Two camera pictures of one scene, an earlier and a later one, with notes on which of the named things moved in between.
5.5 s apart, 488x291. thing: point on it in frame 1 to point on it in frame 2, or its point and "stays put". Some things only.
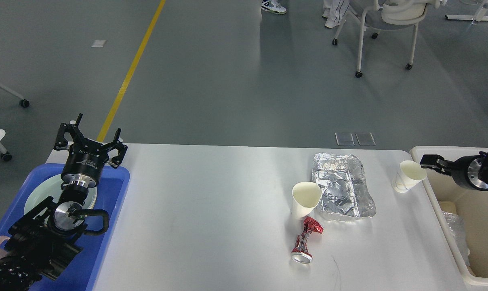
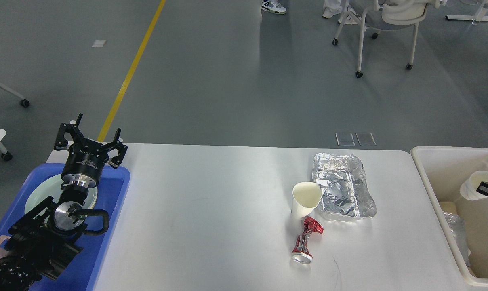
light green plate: [51, 186] stays put
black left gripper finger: [121, 148] stays put
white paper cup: [412, 173] to [468, 188]
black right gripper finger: [433, 159] to [487, 188]
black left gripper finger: [61, 144] stays put
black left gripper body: [85, 160] stays put
